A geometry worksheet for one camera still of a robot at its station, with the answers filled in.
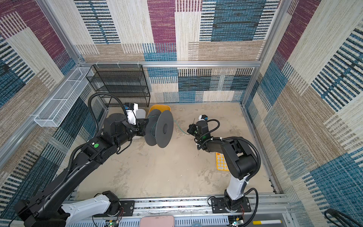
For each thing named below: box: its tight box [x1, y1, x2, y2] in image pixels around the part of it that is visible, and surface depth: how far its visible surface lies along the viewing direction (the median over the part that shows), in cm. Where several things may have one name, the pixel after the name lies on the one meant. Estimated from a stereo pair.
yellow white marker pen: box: [252, 219, 283, 226], surface depth 71 cm
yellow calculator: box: [215, 152, 230, 172], surface depth 89 cm
